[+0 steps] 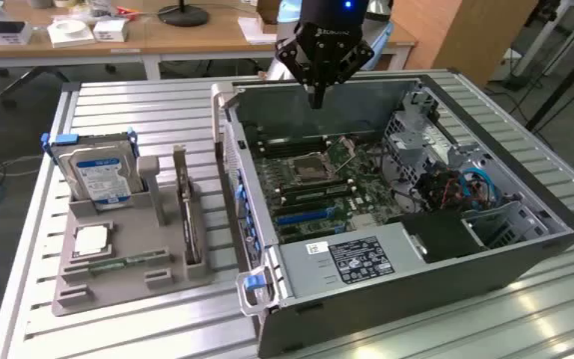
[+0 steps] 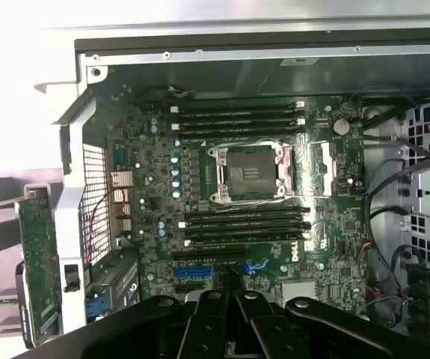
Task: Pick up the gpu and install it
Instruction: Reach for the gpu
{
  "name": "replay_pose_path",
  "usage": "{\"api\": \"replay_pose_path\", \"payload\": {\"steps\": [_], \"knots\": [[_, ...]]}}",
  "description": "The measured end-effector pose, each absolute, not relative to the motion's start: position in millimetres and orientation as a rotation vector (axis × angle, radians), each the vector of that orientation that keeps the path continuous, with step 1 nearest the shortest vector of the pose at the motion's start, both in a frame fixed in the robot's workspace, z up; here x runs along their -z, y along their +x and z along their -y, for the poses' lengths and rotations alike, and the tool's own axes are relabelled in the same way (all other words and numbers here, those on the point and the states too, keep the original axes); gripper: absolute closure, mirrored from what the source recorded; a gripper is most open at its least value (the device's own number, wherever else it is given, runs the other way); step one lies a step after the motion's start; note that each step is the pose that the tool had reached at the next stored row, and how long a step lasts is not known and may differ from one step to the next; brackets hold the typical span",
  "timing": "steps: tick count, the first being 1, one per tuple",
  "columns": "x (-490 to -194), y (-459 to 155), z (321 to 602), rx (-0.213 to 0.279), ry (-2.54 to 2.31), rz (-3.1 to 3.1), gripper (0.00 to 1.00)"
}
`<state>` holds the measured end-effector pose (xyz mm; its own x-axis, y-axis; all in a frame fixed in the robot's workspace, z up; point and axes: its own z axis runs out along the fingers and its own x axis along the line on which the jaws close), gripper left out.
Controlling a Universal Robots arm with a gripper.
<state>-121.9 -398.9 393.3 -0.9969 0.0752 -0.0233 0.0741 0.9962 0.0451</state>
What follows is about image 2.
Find silver chipset heat sink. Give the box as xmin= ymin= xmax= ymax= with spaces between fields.
xmin=280 ymin=280 xmax=317 ymax=301

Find blue expansion slot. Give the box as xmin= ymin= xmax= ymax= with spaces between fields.
xmin=172 ymin=260 xmax=268 ymax=278

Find long black expansion slot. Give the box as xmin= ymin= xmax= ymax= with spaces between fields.
xmin=171 ymin=251 xmax=247 ymax=263

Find RAM slot white latches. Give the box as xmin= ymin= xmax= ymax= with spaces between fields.
xmin=170 ymin=118 xmax=307 ymax=129
xmin=169 ymin=101 xmax=307 ymax=112
xmin=179 ymin=215 xmax=313 ymax=230
xmin=182 ymin=233 xmax=313 ymax=250

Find black printed label plate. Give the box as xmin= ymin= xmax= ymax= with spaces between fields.
xmin=100 ymin=260 xmax=141 ymax=323

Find blue slot clip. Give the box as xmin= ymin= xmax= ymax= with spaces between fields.
xmin=85 ymin=294 xmax=108 ymax=323

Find green motherboard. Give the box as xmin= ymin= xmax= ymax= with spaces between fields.
xmin=105 ymin=93 xmax=368 ymax=313

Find thin metal locking lever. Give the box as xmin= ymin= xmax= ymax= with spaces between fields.
xmin=209 ymin=136 xmax=330 ymax=150
xmin=209 ymin=192 xmax=331 ymax=207

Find black case lock slider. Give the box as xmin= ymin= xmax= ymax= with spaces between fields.
xmin=64 ymin=263 xmax=80 ymax=294

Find CPU socket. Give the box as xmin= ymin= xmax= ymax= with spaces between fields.
xmin=206 ymin=144 xmax=294 ymax=206

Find silver rear port block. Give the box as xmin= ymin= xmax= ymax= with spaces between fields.
xmin=108 ymin=170 xmax=133 ymax=242

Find silver socket cover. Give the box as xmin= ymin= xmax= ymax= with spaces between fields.
xmin=284 ymin=138 xmax=338 ymax=198

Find teal port connector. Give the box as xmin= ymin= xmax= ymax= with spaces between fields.
xmin=111 ymin=143 xmax=131 ymax=170

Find silver coin battery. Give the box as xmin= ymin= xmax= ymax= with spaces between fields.
xmin=333 ymin=118 xmax=351 ymax=137

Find grey parts rack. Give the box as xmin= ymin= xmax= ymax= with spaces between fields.
xmin=0 ymin=170 xmax=27 ymax=340

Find black open PC case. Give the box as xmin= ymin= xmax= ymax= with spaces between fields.
xmin=33 ymin=22 xmax=430 ymax=359

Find grey expansion card retainer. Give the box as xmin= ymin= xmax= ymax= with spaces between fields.
xmin=33 ymin=63 xmax=109 ymax=126

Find red black twisted wire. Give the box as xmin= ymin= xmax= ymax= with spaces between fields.
xmin=85 ymin=188 xmax=132 ymax=266

